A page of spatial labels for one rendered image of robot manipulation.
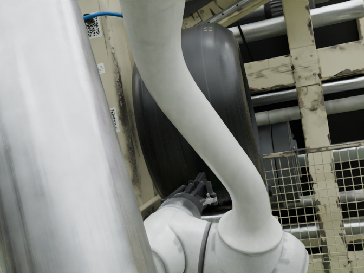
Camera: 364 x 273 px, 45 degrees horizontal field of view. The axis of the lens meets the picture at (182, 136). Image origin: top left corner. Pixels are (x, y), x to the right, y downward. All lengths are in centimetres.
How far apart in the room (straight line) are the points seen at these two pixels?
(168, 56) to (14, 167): 31
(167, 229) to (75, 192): 46
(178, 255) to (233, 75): 54
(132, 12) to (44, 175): 30
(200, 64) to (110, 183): 83
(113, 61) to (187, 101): 78
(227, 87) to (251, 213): 48
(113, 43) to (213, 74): 39
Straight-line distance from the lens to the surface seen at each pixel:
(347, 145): 165
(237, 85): 110
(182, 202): 85
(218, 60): 111
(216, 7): 168
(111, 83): 134
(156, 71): 57
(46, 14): 35
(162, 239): 71
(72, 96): 31
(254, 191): 65
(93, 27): 138
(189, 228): 74
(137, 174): 135
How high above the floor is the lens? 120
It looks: 3 degrees down
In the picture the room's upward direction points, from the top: 10 degrees counter-clockwise
